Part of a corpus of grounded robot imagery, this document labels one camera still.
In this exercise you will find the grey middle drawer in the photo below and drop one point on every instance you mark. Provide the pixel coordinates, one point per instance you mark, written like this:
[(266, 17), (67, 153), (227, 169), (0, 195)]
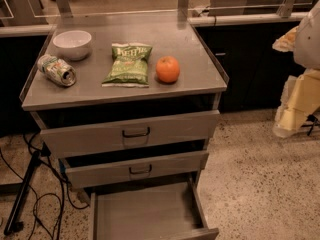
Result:
[(137, 169)]

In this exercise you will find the orange fruit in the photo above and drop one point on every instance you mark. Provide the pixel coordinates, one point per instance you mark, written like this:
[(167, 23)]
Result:
[(167, 69)]

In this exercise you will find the white ceramic bowl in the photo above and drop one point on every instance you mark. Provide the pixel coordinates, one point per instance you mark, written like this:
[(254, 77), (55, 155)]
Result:
[(73, 45)]

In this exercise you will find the black tripod leg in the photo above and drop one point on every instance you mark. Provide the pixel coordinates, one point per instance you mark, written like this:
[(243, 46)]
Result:
[(22, 190)]

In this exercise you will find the grey metal railing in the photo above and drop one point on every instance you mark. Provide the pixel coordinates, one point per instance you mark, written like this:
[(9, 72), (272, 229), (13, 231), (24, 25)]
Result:
[(26, 19)]

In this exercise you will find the grey drawer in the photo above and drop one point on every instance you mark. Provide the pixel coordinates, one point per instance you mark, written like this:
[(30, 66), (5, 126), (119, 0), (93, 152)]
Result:
[(137, 169), (165, 208), (129, 134)]

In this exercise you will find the crushed green soda can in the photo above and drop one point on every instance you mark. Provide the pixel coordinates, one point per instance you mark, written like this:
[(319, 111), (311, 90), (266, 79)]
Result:
[(57, 70)]

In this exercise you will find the grey bottom drawer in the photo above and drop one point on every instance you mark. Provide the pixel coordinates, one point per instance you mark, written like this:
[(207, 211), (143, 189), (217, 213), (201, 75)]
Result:
[(165, 208)]

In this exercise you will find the green jalapeno chip bag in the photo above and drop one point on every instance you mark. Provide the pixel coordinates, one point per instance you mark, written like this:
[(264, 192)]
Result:
[(130, 65)]

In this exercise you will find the grey top drawer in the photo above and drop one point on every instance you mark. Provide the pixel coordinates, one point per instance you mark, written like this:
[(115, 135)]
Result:
[(129, 134)]

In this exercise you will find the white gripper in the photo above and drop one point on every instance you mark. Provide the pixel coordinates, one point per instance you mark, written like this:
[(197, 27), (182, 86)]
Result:
[(309, 40)]

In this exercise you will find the grey metal drawer cabinet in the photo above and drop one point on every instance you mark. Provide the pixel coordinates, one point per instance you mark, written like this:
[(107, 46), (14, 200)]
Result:
[(198, 89)]

